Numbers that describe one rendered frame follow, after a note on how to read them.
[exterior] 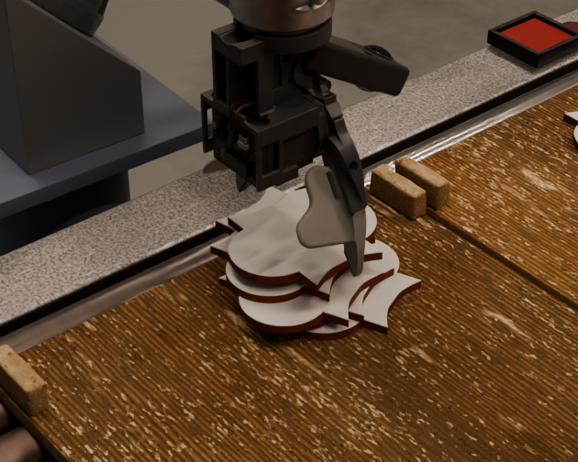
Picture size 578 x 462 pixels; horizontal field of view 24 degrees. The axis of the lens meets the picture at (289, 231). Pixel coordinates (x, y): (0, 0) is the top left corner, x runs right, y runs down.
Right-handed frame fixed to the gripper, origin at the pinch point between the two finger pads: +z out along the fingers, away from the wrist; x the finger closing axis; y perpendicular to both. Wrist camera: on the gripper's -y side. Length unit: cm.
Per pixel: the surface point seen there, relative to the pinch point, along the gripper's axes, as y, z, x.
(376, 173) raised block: -13.1, 3.0, -5.6
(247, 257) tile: 5.4, 0.5, -0.4
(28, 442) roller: 26.5, 7.4, 0.3
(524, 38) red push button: -47, 6, -19
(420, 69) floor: -151, 99, -139
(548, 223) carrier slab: -22.4, 5.5, 7.0
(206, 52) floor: -114, 99, -178
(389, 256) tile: -7.3, 4.7, 2.6
